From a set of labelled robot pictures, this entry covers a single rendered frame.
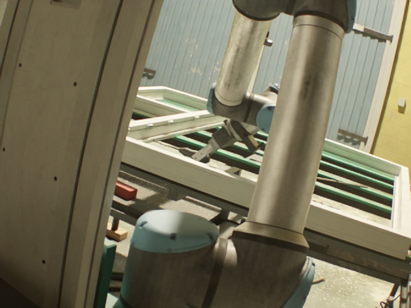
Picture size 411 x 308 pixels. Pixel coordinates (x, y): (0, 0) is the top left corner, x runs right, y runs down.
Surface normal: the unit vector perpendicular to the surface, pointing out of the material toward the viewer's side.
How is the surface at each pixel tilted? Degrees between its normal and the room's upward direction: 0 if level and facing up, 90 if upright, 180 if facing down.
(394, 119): 90
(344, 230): 90
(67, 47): 90
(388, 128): 90
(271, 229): 25
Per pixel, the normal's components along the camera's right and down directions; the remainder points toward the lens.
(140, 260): -0.65, -0.01
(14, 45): -0.47, 0.07
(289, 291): 0.03, -0.20
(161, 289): 0.00, 0.23
